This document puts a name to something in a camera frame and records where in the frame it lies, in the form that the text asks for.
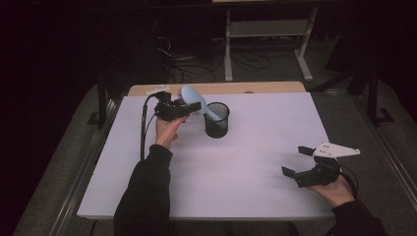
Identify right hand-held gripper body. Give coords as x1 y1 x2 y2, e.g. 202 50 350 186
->
294 141 361 189

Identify black metal stand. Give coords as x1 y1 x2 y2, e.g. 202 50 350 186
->
366 65 396 128
86 73 111 130

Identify light blue hairbrush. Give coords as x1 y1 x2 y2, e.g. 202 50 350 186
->
180 84 224 123

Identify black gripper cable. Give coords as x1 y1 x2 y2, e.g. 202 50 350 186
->
140 93 162 161
338 164 360 199

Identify white table cover sheet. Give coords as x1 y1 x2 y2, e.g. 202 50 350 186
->
77 91 336 220

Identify black mesh cup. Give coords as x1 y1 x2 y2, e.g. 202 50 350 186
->
203 101 231 140

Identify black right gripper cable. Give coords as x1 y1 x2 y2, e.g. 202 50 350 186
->
338 164 360 199

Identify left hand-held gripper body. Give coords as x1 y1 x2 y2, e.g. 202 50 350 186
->
146 85 192 123

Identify person's right hand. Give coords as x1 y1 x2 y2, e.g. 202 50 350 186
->
307 176 356 208

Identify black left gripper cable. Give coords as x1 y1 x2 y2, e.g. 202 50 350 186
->
140 93 162 161

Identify black floor cables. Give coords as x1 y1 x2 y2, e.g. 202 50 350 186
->
153 19 296 85

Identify wooden table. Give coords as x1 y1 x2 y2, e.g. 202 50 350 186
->
127 81 307 97

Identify person's left hand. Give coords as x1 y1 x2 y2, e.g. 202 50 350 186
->
153 115 190 150

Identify white metal frame table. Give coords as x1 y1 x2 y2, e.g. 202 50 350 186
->
223 6 320 83

